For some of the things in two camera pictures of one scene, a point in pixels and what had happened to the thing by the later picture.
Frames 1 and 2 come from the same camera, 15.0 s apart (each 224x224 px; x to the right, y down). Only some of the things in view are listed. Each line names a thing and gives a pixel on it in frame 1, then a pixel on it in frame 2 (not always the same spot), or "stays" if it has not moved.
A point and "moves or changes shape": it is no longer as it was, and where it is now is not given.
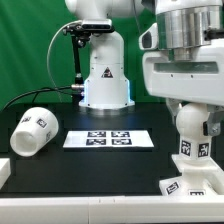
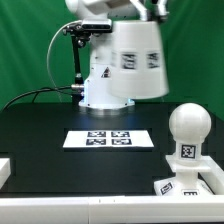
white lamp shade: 35,129 moves or changes shape
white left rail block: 5,170 stays
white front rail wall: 113,210 stays
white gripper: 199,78 → 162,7
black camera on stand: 81,33 stays
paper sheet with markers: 108,139 stays
